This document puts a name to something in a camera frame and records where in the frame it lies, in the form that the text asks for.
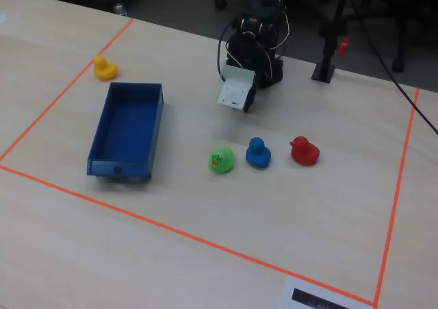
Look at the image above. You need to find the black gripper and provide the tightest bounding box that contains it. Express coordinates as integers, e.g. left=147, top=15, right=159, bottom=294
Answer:
left=225, top=31, right=266, bottom=114

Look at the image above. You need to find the red rubber duck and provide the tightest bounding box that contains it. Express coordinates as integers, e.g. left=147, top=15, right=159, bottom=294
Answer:
left=289, top=136, right=321, bottom=167

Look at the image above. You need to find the blue rubber duck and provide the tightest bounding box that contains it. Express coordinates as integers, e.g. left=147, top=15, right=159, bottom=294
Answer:
left=245, top=136, right=272, bottom=169

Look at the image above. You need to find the green rubber duck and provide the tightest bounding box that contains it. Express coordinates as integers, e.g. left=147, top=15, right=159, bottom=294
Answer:
left=209, top=146, right=235, bottom=174

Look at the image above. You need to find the blue plastic box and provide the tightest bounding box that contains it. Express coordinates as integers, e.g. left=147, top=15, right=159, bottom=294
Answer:
left=86, top=82, right=164, bottom=184

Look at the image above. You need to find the yellow rubber duck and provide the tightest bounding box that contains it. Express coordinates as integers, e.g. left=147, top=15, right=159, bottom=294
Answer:
left=92, top=55, right=119, bottom=82

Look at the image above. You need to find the white printed paper sheet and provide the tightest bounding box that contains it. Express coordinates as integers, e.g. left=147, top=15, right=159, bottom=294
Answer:
left=277, top=276, right=374, bottom=309

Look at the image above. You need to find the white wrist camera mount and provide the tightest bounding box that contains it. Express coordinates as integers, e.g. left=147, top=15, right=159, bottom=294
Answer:
left=217, top=64, right=256, bottom=110

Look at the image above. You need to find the black robot wire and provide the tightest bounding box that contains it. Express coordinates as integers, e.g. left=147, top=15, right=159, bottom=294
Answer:
left=216, top=23, right=237, bottom=82

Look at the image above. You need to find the black camera stand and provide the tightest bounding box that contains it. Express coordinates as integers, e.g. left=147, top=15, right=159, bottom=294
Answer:
left=311, top=0, right=352, bottom=84

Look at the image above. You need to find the white robot wire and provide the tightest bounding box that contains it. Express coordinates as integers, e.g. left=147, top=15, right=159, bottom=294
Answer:
left=270, top=10, right=291, bottom=81

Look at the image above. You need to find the red clamp handle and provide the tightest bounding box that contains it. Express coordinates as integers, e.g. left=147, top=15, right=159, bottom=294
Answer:
left=337, top=37, right=350, bottom=58

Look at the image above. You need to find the long black cable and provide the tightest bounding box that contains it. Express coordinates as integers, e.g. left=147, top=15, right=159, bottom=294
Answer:
left=352, top=10, right=438, bottom=135

